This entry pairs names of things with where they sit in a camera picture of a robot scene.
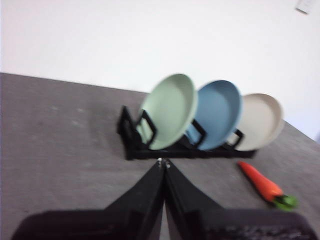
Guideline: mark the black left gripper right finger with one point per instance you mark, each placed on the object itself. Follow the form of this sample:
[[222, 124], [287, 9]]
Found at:
[[215, 225]]

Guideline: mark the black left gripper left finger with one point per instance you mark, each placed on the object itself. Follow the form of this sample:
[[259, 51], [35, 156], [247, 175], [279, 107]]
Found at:
[[120, 220]]

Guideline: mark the orange carrot with green leaves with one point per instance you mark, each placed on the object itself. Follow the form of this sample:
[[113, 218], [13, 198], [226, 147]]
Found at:
[[260, 183]]

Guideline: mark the green plate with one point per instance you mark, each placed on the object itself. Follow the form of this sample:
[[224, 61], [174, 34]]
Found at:
[[172, 107]]

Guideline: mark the black plate rack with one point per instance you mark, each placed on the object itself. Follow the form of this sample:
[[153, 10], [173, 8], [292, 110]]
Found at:
[[140, 153]]

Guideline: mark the blue plate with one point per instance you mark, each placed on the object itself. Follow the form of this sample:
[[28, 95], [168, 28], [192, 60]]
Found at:
[[217, 115]]

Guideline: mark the beige plate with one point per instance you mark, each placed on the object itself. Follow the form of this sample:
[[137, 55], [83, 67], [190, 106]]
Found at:
[[260, 122]]

